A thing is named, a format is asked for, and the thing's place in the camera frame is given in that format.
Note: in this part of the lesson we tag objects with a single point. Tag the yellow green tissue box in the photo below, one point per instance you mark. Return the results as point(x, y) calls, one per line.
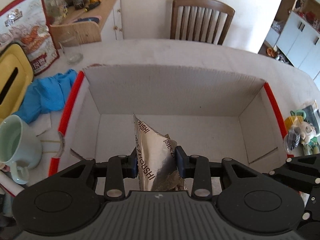
point(16, 75)

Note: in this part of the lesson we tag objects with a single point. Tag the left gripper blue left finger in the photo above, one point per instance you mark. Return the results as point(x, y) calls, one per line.
point(130, 165)

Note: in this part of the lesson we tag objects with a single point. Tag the white patterned tissue pack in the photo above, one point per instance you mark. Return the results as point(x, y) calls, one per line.
point(312, 114)

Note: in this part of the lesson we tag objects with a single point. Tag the silver foil snack bag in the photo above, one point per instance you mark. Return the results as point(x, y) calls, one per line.
point(156, 160)

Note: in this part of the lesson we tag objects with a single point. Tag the brown wooden chair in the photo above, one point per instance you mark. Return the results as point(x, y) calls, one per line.
point(205, 21)

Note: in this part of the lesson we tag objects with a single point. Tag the white wooden side cabinet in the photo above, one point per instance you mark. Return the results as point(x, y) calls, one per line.
point(103, 23)

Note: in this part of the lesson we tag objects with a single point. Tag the red snack bag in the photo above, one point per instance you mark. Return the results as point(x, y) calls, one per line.
point(26, 22)

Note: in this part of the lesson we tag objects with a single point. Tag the teal round ball toy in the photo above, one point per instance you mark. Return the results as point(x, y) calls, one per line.
point(298, 112)

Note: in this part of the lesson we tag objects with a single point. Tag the screwdriver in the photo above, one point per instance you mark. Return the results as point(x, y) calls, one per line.
point(92, 6)

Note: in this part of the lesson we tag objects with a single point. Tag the white wall cabinet unit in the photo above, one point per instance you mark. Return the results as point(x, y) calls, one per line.
point(294, 35)

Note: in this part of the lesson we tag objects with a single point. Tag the mint green mug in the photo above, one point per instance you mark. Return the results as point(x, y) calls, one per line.
point(21, 149)

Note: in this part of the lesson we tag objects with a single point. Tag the clear drinking glass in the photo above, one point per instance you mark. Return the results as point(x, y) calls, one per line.
point(70, 47)

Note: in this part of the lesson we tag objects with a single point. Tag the dark glass jar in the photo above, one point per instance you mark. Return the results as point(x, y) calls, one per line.
point(79, 4)

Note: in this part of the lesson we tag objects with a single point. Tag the yellow small carton box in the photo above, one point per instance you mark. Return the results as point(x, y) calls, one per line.
point(293, 120)

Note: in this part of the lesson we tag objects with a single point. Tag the red white cardboard box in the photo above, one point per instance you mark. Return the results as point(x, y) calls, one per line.
point(208, 112)

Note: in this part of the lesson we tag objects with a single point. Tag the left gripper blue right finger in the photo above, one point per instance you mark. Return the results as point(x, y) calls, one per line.
point(183, 163)

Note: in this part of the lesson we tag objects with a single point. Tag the green dumpling plush toy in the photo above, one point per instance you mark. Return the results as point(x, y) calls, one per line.
point(312, 147)

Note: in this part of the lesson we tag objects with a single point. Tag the blue cloth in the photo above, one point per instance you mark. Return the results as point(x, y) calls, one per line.
point(45, 95)

